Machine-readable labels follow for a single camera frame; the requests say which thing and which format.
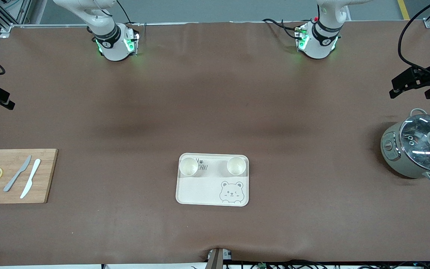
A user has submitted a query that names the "white plastic cup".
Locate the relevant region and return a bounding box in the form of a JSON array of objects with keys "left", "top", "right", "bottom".
[
  {"left": 179, "top": 157, "right": 199, "bottom": 177},
  {"left": 227, "top": 157, "right": 246, "bottom": 176}
]

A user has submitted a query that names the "glass pot lid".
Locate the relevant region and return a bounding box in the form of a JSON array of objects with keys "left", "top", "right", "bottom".
[{"left": 399, "top": 114, "right": 430, "bottom": 172}]

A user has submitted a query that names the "grey plastic knife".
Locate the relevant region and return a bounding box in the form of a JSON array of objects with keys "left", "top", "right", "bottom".
[{"left": 3, "top": 155, "right": 32, "bottom": 192}]

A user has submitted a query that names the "white plastic knife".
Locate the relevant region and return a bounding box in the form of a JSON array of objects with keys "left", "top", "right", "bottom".
[{"left": 20, "top": 159, "right": 41, "bottom": 199}]

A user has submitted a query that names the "green electric cooking pot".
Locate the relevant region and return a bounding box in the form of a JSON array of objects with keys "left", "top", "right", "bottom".
[{"left": 380, "top": 108, "right": 430, "bottom": 183}]

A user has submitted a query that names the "bamboo cutting board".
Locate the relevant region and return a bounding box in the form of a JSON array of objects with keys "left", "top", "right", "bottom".
[{"left": 0, "top": 149, "right": 59, "bottom": 204}]

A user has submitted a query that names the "cream bear print tray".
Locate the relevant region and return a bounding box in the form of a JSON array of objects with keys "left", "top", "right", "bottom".
[{"left": 175, "top": 153, "right": 250, "bottom": 207}]

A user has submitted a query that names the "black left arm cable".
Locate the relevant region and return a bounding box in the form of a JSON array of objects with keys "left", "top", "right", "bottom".
[{"left": 398, "top": 0, "right": 430, "bottom": 71}]

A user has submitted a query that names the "black base cable bundle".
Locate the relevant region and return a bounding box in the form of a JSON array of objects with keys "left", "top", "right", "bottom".
[{"left": 262, "top": 18, "right": 301, "bottom": 40}]

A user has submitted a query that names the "thin black base cable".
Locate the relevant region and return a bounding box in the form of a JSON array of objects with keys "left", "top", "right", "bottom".
[{"left": 116, "top": 0, "right": 143, "bottom": 27}]

